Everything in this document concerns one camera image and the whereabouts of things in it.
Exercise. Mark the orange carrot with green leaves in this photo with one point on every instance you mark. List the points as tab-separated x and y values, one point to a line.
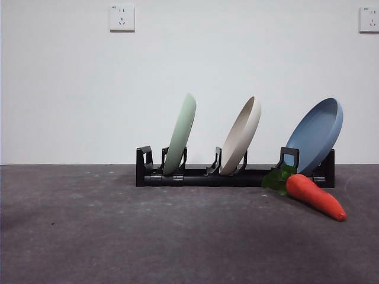
311	193

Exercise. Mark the black plate rack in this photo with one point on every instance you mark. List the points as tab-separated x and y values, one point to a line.
225	180

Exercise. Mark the beige plate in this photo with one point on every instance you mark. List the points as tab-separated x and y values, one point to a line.
241	139

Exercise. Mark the green plate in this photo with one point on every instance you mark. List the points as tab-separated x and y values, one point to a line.
181	133

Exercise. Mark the blue plate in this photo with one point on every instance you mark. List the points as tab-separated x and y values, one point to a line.
314	136

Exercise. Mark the white wall socket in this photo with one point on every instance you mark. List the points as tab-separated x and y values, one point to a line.
122	17
369	19

